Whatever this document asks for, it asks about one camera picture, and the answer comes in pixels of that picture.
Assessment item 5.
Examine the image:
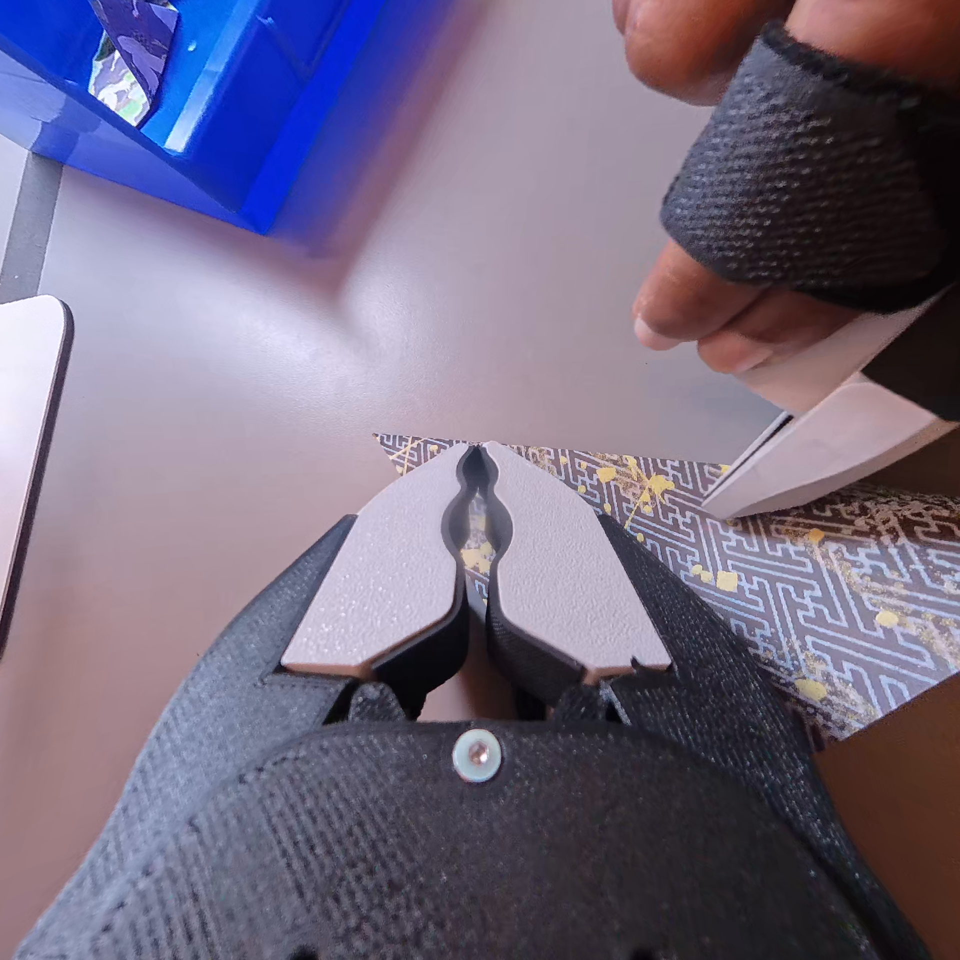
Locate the white stand plate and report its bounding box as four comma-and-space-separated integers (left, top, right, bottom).
0, 294, 75, 649

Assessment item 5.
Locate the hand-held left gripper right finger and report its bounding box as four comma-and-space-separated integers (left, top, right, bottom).
480, 446, 673, 718

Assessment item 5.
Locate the blue plastic bin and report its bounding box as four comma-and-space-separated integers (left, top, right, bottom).
0, 0, 454, 238

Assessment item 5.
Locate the yellow backed black patterned paper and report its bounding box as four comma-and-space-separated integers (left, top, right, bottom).
375, 434, 960, 747

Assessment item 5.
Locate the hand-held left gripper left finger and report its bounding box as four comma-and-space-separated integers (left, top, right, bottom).
282, 447, 478, 718

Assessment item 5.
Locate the purple crane patterned paper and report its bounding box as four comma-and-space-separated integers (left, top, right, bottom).
86, 0, 183, 130

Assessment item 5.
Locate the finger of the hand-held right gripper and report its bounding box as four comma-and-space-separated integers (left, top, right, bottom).
701, 293, 957, 523

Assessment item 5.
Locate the person's right hand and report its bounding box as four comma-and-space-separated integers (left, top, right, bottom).
612, 0, 960, 376

